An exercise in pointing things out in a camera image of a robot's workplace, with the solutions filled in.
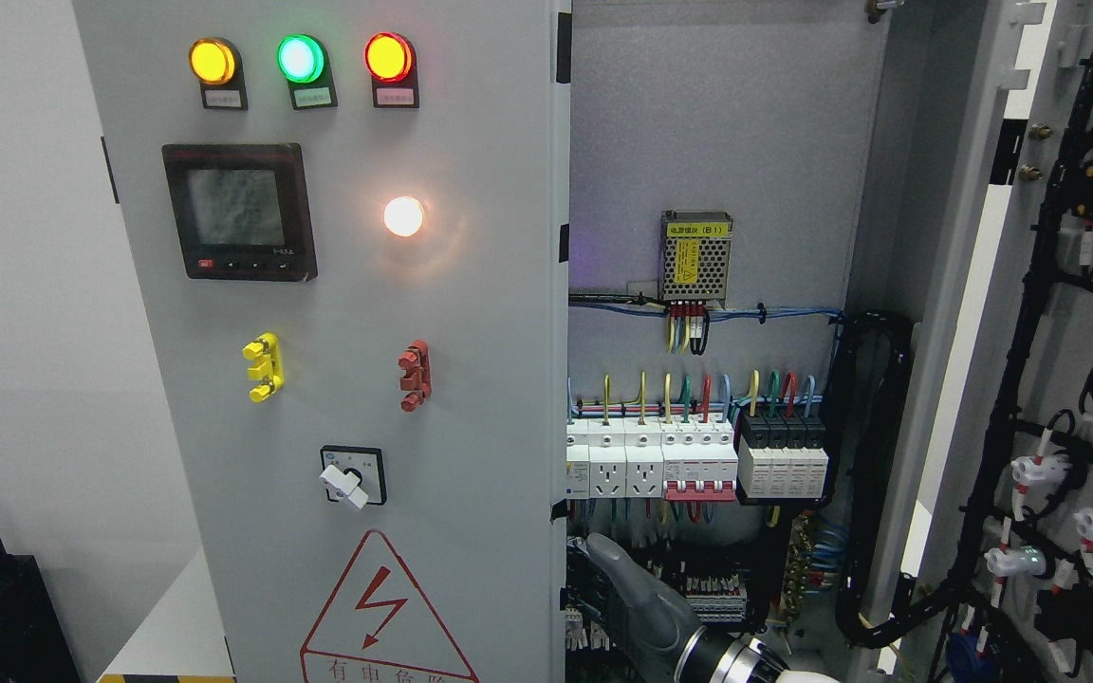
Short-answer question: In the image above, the grey robot hand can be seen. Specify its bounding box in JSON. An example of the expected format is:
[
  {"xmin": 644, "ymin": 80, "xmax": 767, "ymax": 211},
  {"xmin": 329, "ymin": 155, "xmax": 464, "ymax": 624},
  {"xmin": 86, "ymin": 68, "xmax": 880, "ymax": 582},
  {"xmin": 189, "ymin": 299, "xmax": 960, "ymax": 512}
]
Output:
[{"xmin": 569, "ymin": 532, "xmax": 702, "ymax": 682}]

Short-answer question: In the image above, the grey cabinet door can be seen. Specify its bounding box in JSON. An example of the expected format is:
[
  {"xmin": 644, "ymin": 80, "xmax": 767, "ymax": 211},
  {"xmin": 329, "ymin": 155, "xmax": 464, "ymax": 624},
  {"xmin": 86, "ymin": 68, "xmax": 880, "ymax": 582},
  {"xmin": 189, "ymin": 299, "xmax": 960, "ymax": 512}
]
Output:
[
  {"xmin": 850, "ymin": 0, "xmax": 1093, "ymax": 683},
  {"xmin": 73, "ymin": 1, "xmax": 571, "ymax": 682}
]

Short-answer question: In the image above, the lower relay terminal row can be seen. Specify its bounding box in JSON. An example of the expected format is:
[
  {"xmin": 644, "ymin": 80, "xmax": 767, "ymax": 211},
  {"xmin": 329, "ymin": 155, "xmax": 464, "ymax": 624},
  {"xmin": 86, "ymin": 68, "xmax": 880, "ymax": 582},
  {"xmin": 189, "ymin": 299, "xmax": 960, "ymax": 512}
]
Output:
[{"xmin": 563, "ymin": 552, "xmax": 748, "ymax": 653}]

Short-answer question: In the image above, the brass ground terminal bar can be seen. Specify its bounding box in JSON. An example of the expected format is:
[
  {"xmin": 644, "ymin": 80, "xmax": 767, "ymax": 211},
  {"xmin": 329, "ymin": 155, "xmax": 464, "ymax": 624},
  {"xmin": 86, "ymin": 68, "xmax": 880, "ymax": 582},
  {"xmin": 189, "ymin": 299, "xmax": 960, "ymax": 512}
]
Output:
[{"xmin": 778, "ymin": 514, "xmax": 814, "ymax": 625}]

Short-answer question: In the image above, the white socket breaker row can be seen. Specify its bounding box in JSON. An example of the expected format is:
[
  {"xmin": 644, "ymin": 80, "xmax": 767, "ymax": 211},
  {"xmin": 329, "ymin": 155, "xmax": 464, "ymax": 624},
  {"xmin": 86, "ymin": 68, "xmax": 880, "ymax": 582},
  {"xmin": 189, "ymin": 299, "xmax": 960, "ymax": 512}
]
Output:
[{"xmin": 565, "ymin": 416, "xmax": 738, "ymax": 502}]

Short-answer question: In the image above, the black white surge protector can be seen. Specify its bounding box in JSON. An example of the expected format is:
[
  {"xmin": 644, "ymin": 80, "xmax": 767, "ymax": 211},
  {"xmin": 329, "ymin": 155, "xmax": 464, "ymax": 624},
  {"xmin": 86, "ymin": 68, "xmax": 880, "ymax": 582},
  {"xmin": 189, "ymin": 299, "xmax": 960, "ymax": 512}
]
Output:
[{"xmin": 734, "ymin": 412, "xmax": 828, "ymax": 508}]

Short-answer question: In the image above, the red triangle warning sticker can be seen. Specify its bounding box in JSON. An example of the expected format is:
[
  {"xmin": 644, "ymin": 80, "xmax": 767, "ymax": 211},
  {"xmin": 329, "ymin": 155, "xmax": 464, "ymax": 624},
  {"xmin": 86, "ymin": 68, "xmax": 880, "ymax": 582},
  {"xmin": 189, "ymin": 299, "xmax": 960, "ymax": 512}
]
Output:
[{"xmin": 299, "ymin": 530, "xmax": 478, "ymax": 682}]

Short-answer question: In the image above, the red terminal clip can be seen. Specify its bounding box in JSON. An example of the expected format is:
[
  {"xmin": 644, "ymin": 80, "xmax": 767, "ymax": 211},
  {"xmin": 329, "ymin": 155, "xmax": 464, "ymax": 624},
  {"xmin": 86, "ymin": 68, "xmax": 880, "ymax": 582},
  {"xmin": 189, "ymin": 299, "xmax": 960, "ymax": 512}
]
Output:
[{"xmin": 398, "ymin": 339, "xmax": 431, "ymax": 414}]

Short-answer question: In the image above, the metal mesh power supply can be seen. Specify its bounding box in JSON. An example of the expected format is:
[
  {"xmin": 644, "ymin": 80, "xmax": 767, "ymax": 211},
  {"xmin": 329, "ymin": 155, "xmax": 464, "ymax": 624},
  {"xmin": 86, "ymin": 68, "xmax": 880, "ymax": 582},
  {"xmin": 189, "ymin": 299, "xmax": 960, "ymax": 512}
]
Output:
[{"xmin": 658, "ymin": 211, "xmax": 733, "ymax": 302}]

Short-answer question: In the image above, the yellow terminal clip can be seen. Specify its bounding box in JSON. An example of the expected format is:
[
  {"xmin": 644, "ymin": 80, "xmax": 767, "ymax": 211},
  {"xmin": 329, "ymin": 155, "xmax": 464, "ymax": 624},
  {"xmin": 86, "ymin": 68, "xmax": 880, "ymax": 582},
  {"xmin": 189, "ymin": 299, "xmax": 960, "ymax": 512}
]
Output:
[{"xmin": 242, "ymin": 330, "xmax": 285, "ymax": 403}]

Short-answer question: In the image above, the white glowing indicator lamp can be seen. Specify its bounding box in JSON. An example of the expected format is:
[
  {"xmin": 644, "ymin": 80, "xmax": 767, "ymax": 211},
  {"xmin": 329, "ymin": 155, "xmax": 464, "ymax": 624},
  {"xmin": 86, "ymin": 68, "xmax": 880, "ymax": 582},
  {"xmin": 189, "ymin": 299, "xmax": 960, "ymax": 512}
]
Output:
[{"xmin": 381, "ymin": 195, "xmax": 425, "ymax": 237}]

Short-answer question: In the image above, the black digital power meter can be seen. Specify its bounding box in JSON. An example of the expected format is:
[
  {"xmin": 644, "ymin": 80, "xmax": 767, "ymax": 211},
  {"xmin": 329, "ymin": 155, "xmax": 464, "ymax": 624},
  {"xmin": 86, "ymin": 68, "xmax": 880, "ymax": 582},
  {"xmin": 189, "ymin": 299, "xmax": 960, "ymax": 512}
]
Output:
[{"xmin": 163, "ymin": 142, "xmax": 318, "ymax": 282}]

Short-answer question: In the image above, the red indicator lamp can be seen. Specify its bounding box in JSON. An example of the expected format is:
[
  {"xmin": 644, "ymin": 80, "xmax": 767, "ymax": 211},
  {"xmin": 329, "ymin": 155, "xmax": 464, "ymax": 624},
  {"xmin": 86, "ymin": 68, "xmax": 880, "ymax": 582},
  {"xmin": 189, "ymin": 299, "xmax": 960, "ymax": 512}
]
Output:
[{"xmin": 364, "ymin": 31, "xmax": 416, "ymax": 83}]

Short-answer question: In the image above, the black box at left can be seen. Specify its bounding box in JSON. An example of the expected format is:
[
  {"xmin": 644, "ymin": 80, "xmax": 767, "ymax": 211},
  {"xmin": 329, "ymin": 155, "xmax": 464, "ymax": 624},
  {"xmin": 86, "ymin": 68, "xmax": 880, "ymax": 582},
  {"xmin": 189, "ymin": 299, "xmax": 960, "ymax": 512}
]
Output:
[{"xmin": 0, "ymin": 535, "xmax": 80, "ymax": 682}]

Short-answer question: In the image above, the green indicator lamp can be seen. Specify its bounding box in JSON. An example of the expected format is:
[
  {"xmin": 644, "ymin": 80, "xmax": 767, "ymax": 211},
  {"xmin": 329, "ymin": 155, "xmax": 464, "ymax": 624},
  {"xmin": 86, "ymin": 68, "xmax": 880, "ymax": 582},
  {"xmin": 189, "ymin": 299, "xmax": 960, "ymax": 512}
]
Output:
[{"xmin": 277, "ymin": 34, "xmax": 326, "ymax": 83}]

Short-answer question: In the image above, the yellow indicator lamp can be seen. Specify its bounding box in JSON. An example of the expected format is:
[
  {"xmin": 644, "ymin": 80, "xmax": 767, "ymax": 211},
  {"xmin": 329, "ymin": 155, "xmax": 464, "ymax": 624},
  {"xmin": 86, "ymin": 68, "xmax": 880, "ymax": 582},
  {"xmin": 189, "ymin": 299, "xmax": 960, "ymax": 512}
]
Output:
[{"xmin": 188, "ymin": 36, "xmax": 238, "ymax": 86}]

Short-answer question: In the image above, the white rotary selector switch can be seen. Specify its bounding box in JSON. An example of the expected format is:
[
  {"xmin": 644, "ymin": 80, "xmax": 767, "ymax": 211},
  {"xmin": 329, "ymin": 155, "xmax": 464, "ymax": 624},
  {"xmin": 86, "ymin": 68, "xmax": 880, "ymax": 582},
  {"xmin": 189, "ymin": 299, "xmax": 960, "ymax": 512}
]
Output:
[{"xmin": 318, "ymin": 445, "xmax": 387, "ymax": 509}]

